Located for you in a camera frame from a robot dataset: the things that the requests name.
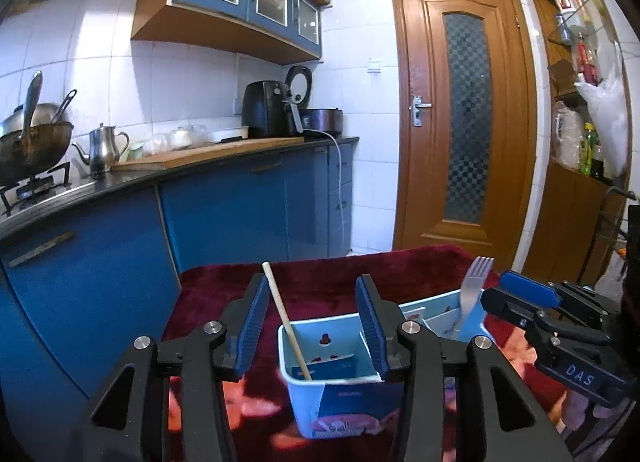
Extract metal door handle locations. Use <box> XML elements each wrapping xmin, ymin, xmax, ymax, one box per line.
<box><xmin>410</xmin><ymin>95</ymin><xmax>432</xmax><ymax>128</ymax></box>

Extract wooden shelf unit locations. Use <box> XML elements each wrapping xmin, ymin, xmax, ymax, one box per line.
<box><xmin>522</xmin><ymin>0</ymin><xmax>640</xmax><ymax>288</ymax></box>

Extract wooden cutting board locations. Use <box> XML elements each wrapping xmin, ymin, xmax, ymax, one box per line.
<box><xmin>111</xmin><ymin>136</ymin><xmax>306</xmax><ymax>172</ymax></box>

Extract metal ladle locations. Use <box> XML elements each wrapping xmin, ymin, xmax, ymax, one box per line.
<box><xmin>20</xmin><ymin>71</ymin><xmax>43</xmax><ymax>143</ymax></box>

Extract green bottle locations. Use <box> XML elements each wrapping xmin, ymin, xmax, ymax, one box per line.
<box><xmin>580</xmin><ymin>123</ymin><xmax>606</xmax><ymax>178</ymax></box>

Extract person's right hand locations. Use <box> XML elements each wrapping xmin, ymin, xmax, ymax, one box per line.
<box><xmin>564</xmin><ymin>384</ymin><xmax>618</xmax><ymax>435</ymax></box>

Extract white power cable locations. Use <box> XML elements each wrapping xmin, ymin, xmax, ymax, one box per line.
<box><xmin>302</xmin><ymin>128</ymin><xmax>353</xmax><ymax>253</ymax></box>

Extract clear plastic jar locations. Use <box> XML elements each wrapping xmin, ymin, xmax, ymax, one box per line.
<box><xmin>551</xmin><ymin>102</ymin><xmax>586</xmax><ymax>170</ymax></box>

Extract metal spatula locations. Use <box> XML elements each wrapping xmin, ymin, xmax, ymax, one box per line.
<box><xmin>50</xmin><ymin>89</ymin><xmax>78</xmax><ymax>125</ymax></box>

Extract red bottle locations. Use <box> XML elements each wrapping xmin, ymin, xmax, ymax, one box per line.
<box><xmin>575</xmin><ymin>35</ymin><xmax>601</xmax><ymax>86</ymax></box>

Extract blue carton organizer box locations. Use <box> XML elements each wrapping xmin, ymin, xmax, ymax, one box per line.
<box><xmin>278</xmin><ymin>289</ymin><xmax>497</xmax><ymax>440</ymax></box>

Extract blue kitchen base cabinet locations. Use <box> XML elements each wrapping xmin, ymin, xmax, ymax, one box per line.
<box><xmin>0</xmin><ymin>135</ymin><xmax>360</xmax><ymax>462</ymax></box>

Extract metal fork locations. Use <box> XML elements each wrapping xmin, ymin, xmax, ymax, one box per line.
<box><xmin>452</xmin><ymin>256</ymin><xmax>496</xmax><ymax>338</ymax></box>

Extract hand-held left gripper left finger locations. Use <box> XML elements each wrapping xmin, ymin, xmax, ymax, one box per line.
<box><xmin>80</xmin><ymin>273</ymin><xmax>271</xmax><ymax>462</ymax></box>

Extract black air fryer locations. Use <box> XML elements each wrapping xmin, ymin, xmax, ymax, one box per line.
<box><xmin>242</xmin><ymin>81</ymin><xmax>303</xmax><ymax>139</ymax></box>

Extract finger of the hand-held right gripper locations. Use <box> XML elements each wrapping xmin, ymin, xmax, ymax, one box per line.
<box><xmin>481</xmin><ymin>287</ymin><xmax>548</xmax><ymax>338</ymax></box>
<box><xmin>500</xmin><ymin>271</ymin><xmax>561</xmax><ymax>308</ymax></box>

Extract metal wok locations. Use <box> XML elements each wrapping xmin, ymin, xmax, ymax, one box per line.
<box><xmin>0</xmin><ymin>102</ymin><xmax>75</xmax><ymax>183</ymax></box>

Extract steel kettle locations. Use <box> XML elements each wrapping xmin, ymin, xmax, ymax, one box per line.
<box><xmin>71</xmin><ymin>123</ymin><xmax>131</xmax><ymax>178</ymax></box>

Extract dark rice cooker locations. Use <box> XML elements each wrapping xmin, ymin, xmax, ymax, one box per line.
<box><xmin>285</xmin><ymin>65</ymin><xmax>345</xmax><ymax>137</ymax></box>

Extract white rectangular dish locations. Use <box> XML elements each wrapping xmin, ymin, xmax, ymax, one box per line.
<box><xmin>207</xmin><ymin>126</ymin><xmax>250</xmax><ymax>142</ymax></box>

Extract black gas stove grate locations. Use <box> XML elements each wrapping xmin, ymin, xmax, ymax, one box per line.
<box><xmin>0</xmin><ymin>162</ymin><xmax>73</xmax><ymax>215</ymax></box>

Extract clear plastic food bags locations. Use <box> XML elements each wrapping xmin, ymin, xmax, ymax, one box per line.
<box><xmin>145</xmin><ymin>125</ymin><xmax>208</xmax><ymax>153</ymax></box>

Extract dark red flowered blanket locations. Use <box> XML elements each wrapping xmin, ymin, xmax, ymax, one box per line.
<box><xmin>162</xmin><ymin>245</ymin><xmax>591</xmax><ymax>462</ymax></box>

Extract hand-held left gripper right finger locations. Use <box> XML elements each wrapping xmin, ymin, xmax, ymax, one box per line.
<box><xmin>355</xmin><ymin>273</ymin><xmax>576</xmax><ymax>462</ymax></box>

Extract wooden chopstick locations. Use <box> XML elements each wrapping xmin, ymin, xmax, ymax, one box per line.
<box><xmin>262</xmin><ymin>262</ymin><xmax>314</xmax><ymax>382</ymax></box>

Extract black wire rack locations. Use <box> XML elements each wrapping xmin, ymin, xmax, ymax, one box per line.
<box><xmin>597</xmin><ymin>187</ymin><xmax>640</xmax><ymax>288</ymax></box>

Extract white plastic bag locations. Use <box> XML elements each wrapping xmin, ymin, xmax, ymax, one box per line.
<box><xmin>575</xmin><ymin>42</ymin><xmax>631</xmax><ymax>178</ymax></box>

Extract wooden door with glass panel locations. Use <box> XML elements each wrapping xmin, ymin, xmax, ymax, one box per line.
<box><xmin>389</xmin><ymin>0</ymin><xmax>538</xmax><ymax>268</ymax></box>

